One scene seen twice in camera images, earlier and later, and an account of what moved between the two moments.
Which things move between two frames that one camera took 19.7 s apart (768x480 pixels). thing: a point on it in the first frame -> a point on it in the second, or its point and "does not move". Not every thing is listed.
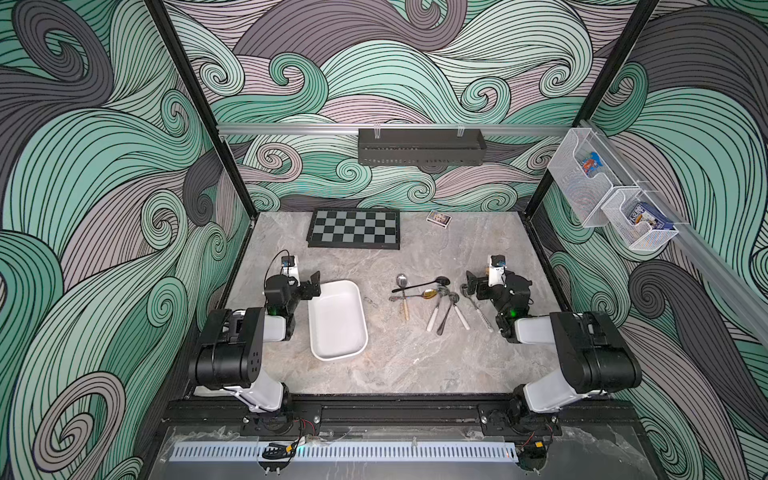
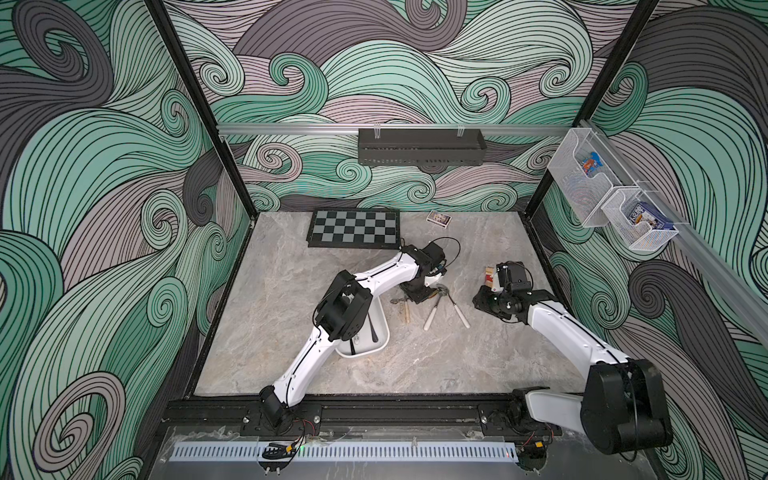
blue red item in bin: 592,163 does not move
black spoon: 442,280 -> 373,330
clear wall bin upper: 585,170 does not move
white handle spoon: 443,291 does not move
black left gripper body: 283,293 -> 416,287
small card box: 439,219 does not move
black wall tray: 421,146 does not move
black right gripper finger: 473,282 -> 488,300
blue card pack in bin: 643,212 does not move
